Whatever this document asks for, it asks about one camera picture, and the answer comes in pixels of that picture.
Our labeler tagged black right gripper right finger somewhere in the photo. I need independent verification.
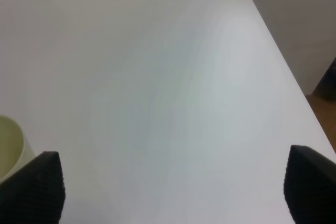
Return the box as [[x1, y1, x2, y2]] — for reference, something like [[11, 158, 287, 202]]
[[283, 145, 335, 223]]

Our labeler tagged pale yellow cup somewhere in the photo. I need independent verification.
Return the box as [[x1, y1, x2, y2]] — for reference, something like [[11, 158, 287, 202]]
[[0, 115, 36, 184]]

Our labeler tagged dark object beside table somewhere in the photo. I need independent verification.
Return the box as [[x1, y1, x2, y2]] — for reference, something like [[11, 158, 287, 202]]
[[313, 59, 335, 101]]

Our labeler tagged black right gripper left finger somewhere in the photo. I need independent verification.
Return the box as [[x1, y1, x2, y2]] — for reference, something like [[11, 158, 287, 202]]
[[1, 151, 66, 224]]

